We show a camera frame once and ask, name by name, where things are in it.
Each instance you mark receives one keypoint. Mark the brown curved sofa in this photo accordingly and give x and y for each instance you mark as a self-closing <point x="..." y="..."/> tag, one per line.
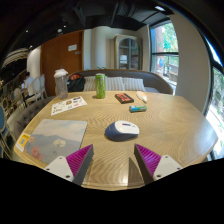
<point x="156" y="81"/>

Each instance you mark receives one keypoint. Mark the white and navy computer mouse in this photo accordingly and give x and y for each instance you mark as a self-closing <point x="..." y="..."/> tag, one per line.
<point x="121" y="130"/>

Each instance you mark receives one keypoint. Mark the person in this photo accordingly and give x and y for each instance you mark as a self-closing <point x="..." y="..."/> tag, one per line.
<point x="28" y="81"/>

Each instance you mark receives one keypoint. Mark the clear shaker bottle white lid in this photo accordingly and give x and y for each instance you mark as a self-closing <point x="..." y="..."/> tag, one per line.
<point x="61" y="85"/>

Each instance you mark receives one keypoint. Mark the black framed window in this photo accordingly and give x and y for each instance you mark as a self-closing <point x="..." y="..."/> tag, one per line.
<point x="165" y="53"/>

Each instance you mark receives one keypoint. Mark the glass door wooden cabinet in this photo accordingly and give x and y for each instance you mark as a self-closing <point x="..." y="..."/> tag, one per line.
<point x="128" y="53"/>

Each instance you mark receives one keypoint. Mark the white door sign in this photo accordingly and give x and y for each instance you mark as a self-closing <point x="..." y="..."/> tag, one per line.
<point x="72" y="47"/>

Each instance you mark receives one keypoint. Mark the yellow card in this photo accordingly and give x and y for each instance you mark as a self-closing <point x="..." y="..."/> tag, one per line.
<point x="22" y="141"/>

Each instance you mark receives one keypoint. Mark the blue chair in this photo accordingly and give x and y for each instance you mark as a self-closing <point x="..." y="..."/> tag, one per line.
<point x="2" y="128"/>

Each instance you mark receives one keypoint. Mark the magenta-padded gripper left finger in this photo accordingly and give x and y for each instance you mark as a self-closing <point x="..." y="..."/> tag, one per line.
<point x="55" y="166"/>

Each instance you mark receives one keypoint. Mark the brown wooden door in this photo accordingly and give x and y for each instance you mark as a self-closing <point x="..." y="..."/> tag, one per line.
<point x="60" y="63"/>

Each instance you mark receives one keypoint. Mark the grey tufted armchair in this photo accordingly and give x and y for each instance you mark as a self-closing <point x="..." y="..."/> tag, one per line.
<point x="30" y="115"/>

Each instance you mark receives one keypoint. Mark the green drink can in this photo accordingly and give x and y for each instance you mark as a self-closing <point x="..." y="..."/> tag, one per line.
<point x="100" y="86"/>

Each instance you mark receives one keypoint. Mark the black and red flat box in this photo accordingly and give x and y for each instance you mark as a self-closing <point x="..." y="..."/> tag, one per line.
<point x="124" y="98"/>

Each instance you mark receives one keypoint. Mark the striped cushion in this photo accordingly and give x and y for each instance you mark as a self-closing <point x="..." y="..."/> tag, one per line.
<point x="89" y="84"/>
<point x="135" y="84"/>
<point x="115" y="84"/>

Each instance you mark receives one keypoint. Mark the white tube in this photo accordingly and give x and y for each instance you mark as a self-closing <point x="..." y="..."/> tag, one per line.
<point x="141" y="96"/>

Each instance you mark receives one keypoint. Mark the green and blue lighter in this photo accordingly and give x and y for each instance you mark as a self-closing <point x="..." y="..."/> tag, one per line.
<point x="137" y="108"/>

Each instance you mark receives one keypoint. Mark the black and orange backpack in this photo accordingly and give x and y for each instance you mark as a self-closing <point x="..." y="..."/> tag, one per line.
<point x="76" y="84"/>

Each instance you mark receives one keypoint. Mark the white sticker sheet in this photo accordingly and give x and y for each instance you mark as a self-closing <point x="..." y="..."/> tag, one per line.
<point x="68" y="105"/>

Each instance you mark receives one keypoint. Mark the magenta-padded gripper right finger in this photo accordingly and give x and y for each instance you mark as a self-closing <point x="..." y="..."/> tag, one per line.
<point x="166" y="165"/>

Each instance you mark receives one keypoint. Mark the group of white chairs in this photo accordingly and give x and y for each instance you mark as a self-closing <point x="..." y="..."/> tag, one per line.
<point x="39" y="87"/>

